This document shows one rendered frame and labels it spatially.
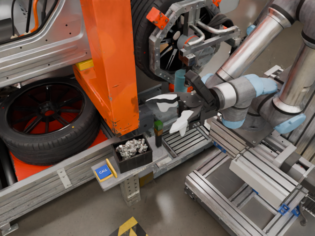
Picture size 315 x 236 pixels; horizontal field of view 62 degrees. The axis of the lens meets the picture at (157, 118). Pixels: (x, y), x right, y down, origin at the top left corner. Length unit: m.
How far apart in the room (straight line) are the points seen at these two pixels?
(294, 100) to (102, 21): 0.79
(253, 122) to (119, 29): 0.72
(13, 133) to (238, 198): 1.44
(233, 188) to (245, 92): 1.08
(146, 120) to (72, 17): 0.81
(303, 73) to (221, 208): 1.00
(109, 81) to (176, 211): 1.04
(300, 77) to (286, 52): 2.55
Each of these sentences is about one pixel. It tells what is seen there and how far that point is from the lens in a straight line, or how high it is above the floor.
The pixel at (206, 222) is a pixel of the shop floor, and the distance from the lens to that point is 1.91.
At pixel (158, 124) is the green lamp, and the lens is 1.46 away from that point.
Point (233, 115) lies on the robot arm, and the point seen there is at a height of 1.13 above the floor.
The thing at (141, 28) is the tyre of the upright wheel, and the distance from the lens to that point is 1.59.
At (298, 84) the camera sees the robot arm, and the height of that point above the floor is 1.18.
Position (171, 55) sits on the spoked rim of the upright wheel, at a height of 0.74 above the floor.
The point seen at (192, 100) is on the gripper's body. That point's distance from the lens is 0.75.
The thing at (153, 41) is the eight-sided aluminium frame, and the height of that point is 0.96.
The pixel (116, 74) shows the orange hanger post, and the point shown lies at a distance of 1.29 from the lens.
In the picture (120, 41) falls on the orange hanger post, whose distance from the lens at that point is 1.21.
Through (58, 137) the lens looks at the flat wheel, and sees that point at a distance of 1.71.
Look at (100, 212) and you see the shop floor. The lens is 1.95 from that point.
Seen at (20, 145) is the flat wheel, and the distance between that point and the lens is 1.78.
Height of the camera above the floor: 1.75
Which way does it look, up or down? 47 degrees down
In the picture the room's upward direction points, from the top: straight up
